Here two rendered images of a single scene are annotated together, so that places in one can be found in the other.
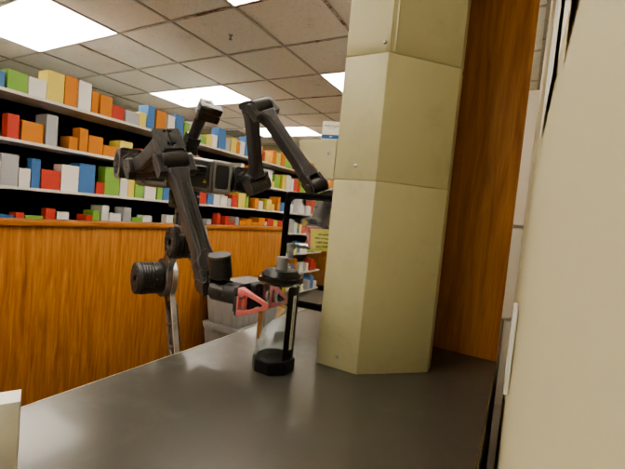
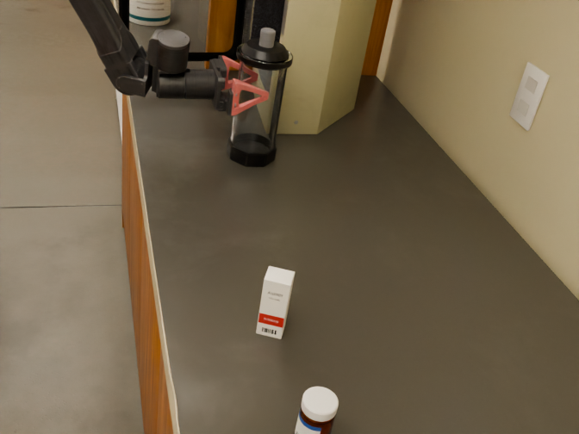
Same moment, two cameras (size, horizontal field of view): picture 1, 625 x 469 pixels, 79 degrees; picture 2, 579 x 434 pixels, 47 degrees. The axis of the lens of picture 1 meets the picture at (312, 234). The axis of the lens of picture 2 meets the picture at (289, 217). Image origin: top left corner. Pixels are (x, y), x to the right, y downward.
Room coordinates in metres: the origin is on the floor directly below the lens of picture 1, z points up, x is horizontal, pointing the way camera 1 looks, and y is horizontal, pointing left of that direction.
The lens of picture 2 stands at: (0.01, 0.92, 1.60)
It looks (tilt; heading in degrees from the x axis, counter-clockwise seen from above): 33 degrees down; 311
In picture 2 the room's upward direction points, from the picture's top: 10 degrees clockwise
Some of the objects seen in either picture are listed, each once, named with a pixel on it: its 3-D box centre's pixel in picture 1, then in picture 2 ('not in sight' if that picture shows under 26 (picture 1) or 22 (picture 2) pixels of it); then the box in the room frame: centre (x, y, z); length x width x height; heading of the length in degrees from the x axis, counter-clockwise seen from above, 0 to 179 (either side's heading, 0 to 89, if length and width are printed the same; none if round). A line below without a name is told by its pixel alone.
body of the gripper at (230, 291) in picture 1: (241, 294); (202, 83); (0.95, 0.17, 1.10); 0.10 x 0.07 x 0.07; 151
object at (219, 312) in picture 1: (244, 300); not in sight; (3.35, 0.55, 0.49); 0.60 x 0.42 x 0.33; 151
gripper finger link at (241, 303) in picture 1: (255, 301); (243, 92); (0.89, 0.12, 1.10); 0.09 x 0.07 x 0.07; 61
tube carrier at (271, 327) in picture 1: (276, 318); (258, 103); (0.90, 0.07, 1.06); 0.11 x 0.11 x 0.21
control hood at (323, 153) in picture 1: (341, 167); not in sight; (1.12, -0.07, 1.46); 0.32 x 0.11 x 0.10; 151
